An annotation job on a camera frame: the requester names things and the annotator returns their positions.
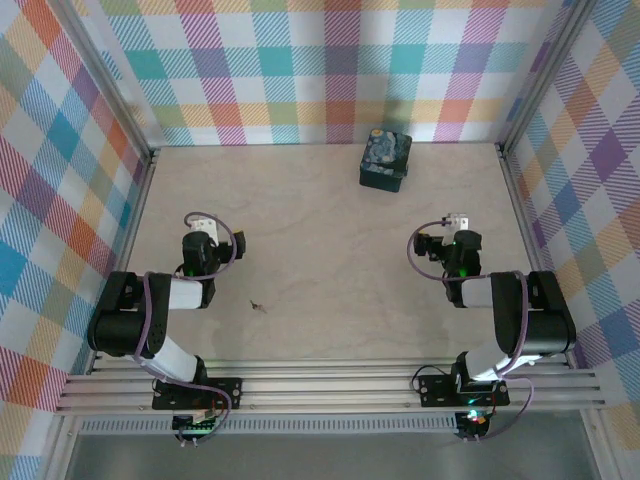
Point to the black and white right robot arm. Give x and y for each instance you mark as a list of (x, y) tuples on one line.
[(545, 325)]

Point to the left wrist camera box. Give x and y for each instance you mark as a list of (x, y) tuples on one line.
[(206, 225)]

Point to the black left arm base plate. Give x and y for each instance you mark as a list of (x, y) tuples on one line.
[(225, 392)]

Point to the aluminium side rail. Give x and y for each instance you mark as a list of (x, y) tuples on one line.
[(140, 240), (517, 200)]

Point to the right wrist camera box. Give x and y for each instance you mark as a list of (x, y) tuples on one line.
[(457, 221)]

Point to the wide aluminium frame rail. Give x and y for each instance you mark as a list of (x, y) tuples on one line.
[(325, 395)]

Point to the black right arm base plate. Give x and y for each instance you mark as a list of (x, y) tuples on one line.
[(435, 390)]

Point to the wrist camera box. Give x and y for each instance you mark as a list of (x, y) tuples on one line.
[(457, 221), (206, 225)]

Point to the aluminium corner post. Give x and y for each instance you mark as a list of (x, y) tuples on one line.
[(545, 75), (110, 80)]

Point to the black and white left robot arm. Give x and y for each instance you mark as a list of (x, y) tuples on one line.
[(120, 330)]

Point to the narrow aluminium frame rail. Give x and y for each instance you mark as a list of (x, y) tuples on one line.
[(325, 366)]

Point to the dark teal painted box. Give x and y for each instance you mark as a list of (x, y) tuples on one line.
[(385, 155)]

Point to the short aluminium frame leg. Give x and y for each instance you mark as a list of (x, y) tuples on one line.
[(60, 450), (597, 445)]

